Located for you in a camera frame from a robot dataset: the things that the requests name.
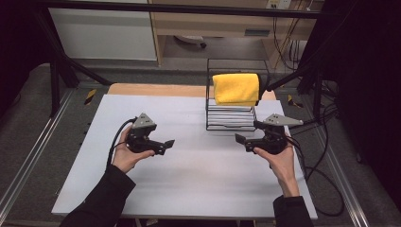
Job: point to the light wooden desk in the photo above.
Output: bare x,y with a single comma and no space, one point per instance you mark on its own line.
214,25

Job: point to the grey chair base with caster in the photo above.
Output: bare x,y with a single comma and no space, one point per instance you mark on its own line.
190,39

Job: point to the black curtain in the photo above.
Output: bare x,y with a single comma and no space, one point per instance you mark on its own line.
369,78
15,47

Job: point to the black horizontal frame bar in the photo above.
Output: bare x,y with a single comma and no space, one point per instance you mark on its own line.
176,8

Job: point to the person's left hand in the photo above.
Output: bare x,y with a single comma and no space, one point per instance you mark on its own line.
124,157

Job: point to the white wall power outlet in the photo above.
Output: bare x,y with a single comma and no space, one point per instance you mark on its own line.
279,3

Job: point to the yellow black floor tape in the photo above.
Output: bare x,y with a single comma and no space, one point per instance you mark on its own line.
294,101
90,96

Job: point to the white table mat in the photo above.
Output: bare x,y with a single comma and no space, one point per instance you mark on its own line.
189,179

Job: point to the yellow towel with black trim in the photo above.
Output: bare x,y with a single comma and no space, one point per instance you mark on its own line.
236,90

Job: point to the aluminium floor rail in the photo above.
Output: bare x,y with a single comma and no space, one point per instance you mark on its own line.
343,186
34,154

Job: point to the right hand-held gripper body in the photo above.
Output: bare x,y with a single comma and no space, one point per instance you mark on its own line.
274,143

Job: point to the person's right hand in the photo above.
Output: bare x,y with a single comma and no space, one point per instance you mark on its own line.
283,167

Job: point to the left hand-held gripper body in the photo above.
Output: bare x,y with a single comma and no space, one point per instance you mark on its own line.
138,143

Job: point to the black metal frame strut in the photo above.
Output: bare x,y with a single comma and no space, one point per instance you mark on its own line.
55,82
317,91

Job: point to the white cabinet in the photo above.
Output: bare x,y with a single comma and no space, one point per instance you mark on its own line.
104,34

